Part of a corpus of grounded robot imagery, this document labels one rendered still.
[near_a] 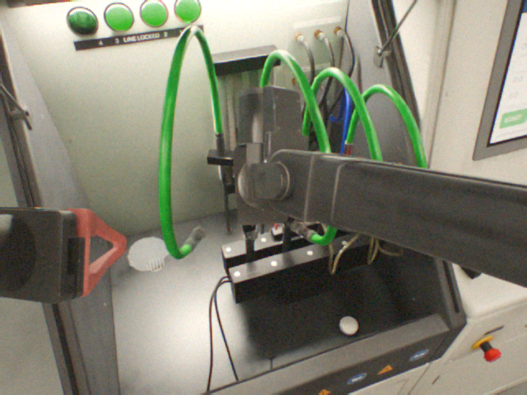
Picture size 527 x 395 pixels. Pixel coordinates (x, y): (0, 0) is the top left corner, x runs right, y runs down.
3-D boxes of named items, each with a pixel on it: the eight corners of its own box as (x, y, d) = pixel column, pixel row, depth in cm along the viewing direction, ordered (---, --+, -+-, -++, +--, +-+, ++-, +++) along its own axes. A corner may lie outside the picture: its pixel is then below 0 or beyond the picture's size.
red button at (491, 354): (480, 368, 86) (490, 358, 83) (468, 350, 89) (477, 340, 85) (500, 360, 88) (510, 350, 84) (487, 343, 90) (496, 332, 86)
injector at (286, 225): (285, 277, 85) (290, 211, 70) (277, 260, 89) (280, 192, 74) (297, 274, 86) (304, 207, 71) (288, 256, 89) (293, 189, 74)
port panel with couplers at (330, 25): (287, 143, 97) (294, 12, 75) (282, 136, 100) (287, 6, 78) (335, 133, 100) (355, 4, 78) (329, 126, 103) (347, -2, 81)
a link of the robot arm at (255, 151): (236, 211, 40) (293, 211, 40) (236, 141, 40) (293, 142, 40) (238, 207, 47) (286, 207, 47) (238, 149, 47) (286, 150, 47)
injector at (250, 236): (249, 288, 83) (246, 222, 69) (243, 269, 87) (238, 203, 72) (262, 285, 84) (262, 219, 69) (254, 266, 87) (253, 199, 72)
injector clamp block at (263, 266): (237, 320, 88) (233, 282, 77) (225, 283, 95) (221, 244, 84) (372, 277, 96) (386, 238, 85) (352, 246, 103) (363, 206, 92)
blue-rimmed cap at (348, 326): (344, 338, 85) (345, 335, 84) (335, 322, 88) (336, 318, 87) (361, 332, 86) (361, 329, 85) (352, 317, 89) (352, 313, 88)
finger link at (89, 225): (85, 207, 40) (-7, 206, 31) (146, 209, 37) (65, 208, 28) (82, 276, 39) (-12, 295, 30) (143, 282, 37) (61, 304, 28)
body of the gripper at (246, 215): (282, 146, 53) (288, 138, 46) (286, 221, 53) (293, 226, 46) (234, 147, 53) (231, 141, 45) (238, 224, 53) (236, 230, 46)
